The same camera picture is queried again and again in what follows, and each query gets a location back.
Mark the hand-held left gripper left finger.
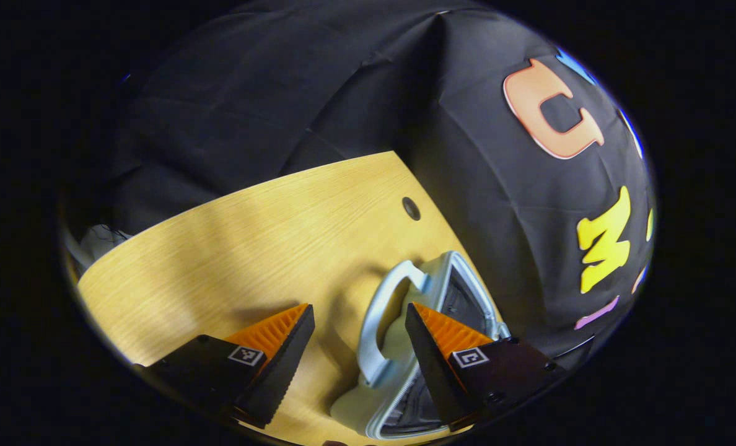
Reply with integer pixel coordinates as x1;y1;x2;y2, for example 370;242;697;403
134;303;317;430

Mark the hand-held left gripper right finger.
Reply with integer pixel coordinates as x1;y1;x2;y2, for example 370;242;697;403
405;302;568;433

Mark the light blue suitcase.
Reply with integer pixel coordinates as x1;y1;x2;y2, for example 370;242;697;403
331;250;512;441

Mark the black backdrop cloth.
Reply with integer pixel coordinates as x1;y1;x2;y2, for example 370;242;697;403
105;0;657;361

